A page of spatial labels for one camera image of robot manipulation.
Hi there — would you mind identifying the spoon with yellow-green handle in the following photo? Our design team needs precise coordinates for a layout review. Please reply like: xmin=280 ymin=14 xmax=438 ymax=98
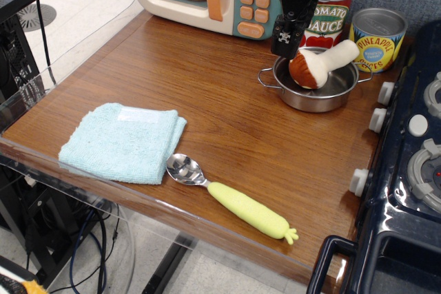
xmin=166 ymin=154 xmax=299 ymax=244

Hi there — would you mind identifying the small steel pot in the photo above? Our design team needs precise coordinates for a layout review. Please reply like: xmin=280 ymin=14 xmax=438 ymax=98
xmin=258 ymin=57 xmax=373 ymax=113

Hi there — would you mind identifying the plush mushroom toy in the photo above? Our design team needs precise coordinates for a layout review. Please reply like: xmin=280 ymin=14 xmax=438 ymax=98
xmin=289 ymin=40 xmax=360 ymax=90

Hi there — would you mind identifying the tomato sauce can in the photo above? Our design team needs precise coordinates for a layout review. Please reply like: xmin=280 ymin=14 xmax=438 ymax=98
xmin=300 ymin=0 xmax=352 ymax=49

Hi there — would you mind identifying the pineapple slices can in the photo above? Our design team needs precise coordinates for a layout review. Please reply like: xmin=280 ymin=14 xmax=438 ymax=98
xmin=349 ymin=8 xmax=408 ymax=73

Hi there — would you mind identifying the white stove knob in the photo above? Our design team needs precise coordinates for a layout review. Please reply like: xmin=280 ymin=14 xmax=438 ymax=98
xmin=369 ymin=108 xmax=387 ymax=134
xmin=349 ymin=169 xmax=369 ymax=197
xmin=377 ymin=82 xmax=395 ymax=106

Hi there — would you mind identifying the light blue folded towel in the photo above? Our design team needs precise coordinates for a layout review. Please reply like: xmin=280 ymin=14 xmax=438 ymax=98
xmin=59 ymin=103 xmax=187 ymax=185

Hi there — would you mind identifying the clear acrylic table guard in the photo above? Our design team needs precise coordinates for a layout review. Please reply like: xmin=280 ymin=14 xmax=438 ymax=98
xmin=1 ymin=13 xmax=352 ymax=277

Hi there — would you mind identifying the dark blue toy stove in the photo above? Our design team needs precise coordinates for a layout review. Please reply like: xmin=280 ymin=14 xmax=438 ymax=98
xmin=307 ymin=21 xmax=440 ymax=293

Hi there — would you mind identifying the black table leg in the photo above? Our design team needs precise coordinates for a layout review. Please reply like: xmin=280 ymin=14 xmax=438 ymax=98
xmin=141 ymin=243 xmax=187 ymax=294

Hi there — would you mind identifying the blue cable under table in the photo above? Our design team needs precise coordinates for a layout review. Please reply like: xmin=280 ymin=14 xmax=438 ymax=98
xmin=69 ymin=209 xmax=107 ymax=294

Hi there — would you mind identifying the black cable under table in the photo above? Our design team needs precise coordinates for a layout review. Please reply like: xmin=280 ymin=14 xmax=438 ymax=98
xmin=51 ymin=204 xmax=121 ymax=294

